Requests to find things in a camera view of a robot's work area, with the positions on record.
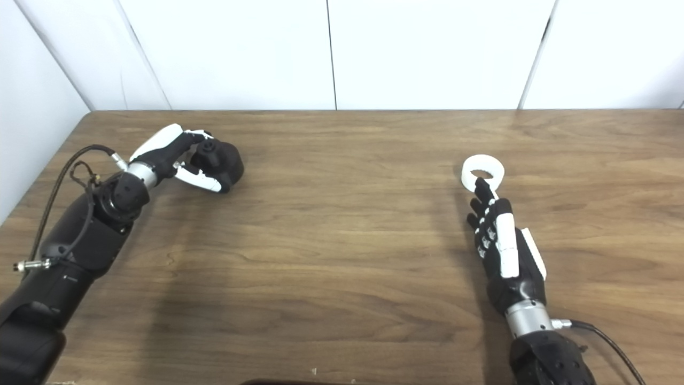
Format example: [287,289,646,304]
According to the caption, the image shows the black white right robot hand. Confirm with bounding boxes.
[467,176,548,315]

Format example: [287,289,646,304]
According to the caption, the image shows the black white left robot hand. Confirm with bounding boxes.
[127,124,233,194]

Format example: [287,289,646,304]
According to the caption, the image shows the round black plastic part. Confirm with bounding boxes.
[190,138,245,194]

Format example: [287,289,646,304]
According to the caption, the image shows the white plastic ring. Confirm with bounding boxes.
[461,154,506,193]

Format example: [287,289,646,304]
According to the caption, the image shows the thin wire with yellow tag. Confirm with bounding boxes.
[71,160,103,190]

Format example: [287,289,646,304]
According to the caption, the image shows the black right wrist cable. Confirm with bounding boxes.
[550,318,647,385]

